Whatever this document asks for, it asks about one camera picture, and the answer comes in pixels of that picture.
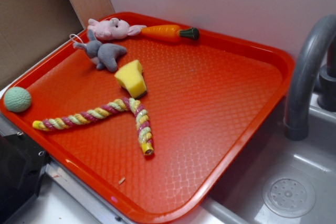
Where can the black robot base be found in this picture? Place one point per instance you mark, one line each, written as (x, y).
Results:
(23, 164)

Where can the green textured ball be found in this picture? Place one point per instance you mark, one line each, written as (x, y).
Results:
(17, 99)

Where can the orange plastic tray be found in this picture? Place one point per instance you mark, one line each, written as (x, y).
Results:
(205, 99)

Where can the yellow sponge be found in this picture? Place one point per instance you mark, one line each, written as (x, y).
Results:
(130, 78)

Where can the orange toy carrot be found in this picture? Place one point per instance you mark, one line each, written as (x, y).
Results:
(170, 33)

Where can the grey plush bunny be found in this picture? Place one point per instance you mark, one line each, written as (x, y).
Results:
(104, 56)

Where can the pink plush bunny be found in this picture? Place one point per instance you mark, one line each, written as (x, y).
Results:
(113, 29)

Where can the grey toy sink basin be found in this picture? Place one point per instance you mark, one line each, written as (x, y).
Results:
(237, 196)

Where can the grey toy faucet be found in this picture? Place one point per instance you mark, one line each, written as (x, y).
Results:
(315, 67)

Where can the grey sink drain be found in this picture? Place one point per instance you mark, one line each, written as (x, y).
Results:
(289, 195)

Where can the brown cardboard panel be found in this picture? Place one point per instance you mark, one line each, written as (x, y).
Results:
(31, 29)

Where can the multicolour twisted rope toy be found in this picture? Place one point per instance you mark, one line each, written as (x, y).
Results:
(142, 121)

